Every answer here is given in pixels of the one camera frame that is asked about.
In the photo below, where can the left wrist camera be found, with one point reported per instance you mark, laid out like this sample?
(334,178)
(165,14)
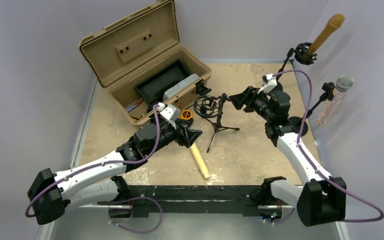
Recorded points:
(169,112)

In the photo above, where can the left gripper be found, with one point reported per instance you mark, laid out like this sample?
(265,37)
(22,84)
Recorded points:
(183,133)

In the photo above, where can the black stand for silver microphone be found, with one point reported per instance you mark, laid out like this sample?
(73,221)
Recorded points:
(328,88)

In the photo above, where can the grey plastic case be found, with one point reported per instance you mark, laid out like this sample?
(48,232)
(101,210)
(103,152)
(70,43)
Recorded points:
(178,87)

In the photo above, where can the yellow tape measure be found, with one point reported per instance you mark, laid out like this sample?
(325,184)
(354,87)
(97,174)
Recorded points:
(186,114)

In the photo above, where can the red clear screwdriver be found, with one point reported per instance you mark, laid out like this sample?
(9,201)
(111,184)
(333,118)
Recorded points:
(134,106)

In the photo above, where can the tan plastic toolbox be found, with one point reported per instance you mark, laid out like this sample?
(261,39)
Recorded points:
(135,48)

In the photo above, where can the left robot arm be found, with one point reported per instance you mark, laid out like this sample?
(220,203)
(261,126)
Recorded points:
(51,194)

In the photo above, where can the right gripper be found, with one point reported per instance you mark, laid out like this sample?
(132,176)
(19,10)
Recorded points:
(246,99)

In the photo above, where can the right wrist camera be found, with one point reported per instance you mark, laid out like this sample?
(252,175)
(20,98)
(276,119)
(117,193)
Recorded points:
(269,82)

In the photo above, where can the brown microphone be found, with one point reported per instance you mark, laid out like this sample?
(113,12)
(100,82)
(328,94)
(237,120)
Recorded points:
(333,24)

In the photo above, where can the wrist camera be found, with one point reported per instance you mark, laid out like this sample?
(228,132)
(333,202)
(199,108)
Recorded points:
(169,112)
(269,82)

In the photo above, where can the black tripod microphone stand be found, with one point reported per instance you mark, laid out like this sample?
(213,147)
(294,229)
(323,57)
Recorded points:
(210,108)

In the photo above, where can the black round base stand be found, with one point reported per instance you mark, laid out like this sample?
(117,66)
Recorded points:
(303,53)

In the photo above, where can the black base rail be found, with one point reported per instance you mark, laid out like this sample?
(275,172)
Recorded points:
(247,200)

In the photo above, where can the black toolbox tray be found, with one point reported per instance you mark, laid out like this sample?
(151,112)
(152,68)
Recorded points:
(153,88)

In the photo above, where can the silver glitter microphone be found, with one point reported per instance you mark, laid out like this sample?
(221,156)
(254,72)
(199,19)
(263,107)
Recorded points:
(341,86)

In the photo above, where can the cream microphone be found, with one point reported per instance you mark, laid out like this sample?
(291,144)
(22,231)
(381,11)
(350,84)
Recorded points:
(199,161)

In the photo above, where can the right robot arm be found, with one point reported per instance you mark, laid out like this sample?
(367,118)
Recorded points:
(320,200)

